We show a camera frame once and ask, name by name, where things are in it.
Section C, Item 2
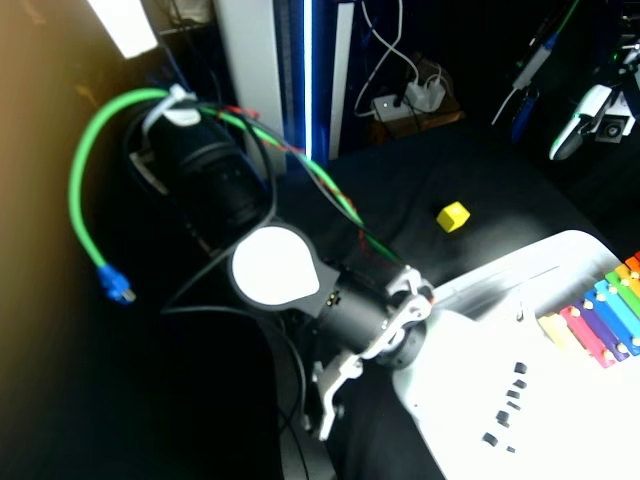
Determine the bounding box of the rainbow wooden xylophone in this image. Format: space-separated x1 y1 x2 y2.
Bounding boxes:
537 249 640 371

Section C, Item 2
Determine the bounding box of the white plastic lid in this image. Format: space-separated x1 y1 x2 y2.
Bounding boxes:
392 228 640 480

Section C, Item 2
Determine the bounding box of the white adapter box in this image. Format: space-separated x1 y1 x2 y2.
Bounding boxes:
514 42 554 89

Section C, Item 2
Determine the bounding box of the brown cardboard piece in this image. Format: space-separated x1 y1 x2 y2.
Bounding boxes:
367 54 466 144

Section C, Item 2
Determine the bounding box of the yellow wooden cube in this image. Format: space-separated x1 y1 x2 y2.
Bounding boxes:
435 200 472 234

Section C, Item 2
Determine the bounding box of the white power strip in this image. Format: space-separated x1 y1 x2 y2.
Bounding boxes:
372 94 416 123

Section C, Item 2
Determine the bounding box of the black table cloth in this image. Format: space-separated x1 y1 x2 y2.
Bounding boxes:
272 119 640 480

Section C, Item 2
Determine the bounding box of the white column with blue light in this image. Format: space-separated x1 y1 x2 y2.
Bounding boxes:
214 0 364 161

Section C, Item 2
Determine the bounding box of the white metal rack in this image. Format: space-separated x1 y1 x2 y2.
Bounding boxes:
157 0 216 96

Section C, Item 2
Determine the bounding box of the white power cable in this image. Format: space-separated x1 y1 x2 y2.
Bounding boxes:
353 0 421 119

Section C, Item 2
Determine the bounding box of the thin green wire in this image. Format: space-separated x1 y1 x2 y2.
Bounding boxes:
199 103 401 264

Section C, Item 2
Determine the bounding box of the green cable with blue plug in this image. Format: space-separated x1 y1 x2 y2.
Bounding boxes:
68 88 174 305

